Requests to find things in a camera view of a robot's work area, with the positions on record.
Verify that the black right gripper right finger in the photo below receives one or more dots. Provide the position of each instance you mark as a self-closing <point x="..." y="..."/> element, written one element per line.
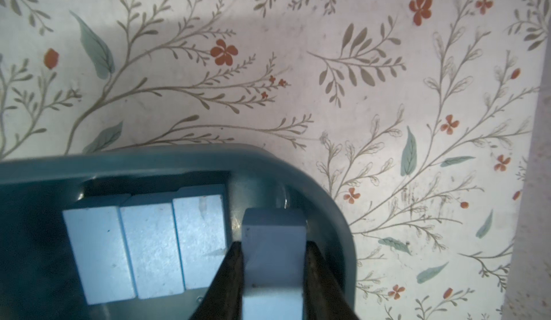
<point x="323" y="297"/>

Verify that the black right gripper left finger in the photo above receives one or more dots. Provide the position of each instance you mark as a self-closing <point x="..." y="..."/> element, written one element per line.
<point x="223" y="299"/>

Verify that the long light blue block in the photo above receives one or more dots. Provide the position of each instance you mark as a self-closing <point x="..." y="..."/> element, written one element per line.
<point x="99" y="248"/>

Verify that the dark teal plastic tray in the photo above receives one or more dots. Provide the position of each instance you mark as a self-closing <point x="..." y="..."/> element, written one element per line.
<point x="185" y="210"/>

